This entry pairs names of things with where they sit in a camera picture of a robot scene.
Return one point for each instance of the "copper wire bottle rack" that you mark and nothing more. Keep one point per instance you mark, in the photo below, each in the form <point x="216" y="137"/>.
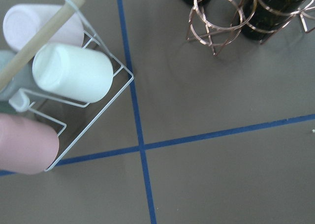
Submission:
<point x="216" y="37"/>

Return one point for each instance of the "rose pink cup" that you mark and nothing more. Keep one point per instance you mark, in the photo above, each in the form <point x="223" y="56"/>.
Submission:
<point x="26" y="146"/>

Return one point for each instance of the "dark wine bottle front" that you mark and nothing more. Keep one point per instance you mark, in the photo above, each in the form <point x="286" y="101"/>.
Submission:
<point x="264" y="22"/>

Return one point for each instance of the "grey blue cup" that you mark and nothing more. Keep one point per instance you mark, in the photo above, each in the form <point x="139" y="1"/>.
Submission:
<point x="23" y="79"/>

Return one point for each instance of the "white wire cup rack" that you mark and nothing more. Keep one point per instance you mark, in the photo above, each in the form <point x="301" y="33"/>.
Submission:
<point x="24" y="99"/>

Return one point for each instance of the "light pink cup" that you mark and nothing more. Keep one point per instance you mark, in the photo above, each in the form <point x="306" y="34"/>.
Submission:
<point x="23" y="21"/>

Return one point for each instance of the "wooden rack handle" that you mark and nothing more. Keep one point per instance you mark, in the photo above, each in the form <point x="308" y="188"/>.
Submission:
<point x="39" y="39"/>

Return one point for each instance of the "white cup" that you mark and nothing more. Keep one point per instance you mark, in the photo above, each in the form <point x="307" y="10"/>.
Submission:
<point x="84" y="75"/>

